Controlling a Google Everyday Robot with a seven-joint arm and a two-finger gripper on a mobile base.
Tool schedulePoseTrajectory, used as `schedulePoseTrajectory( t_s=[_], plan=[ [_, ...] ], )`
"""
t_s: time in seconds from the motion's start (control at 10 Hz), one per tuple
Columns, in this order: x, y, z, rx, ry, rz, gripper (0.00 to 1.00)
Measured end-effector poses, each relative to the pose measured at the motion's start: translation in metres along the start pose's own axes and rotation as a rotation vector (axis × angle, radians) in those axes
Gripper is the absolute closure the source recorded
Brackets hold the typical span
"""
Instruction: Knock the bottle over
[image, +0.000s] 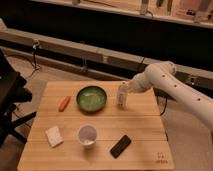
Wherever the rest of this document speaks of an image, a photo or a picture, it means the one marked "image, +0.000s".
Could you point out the white plastic bottle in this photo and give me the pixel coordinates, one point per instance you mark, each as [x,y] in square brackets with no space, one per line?
[122,94]

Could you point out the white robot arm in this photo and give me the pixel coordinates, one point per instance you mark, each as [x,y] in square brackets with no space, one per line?
[161,75]

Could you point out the green bowl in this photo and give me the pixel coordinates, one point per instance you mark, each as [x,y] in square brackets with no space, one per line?
[91,98]

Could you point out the orange carrot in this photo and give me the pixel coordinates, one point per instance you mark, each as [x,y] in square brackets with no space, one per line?
[64,104]

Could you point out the white paper cup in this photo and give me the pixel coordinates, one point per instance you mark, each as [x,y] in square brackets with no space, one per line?
[87,135]

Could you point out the black rectangular remote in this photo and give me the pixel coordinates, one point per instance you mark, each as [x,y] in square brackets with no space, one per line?
[120,146]

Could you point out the white sponge block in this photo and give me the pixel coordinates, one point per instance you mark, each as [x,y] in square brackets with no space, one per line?
[54,137]

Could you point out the black chair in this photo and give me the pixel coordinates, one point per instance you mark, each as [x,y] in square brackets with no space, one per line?
[12,90]

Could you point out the grey metal rail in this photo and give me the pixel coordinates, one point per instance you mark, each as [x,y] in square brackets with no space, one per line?
[74,57]

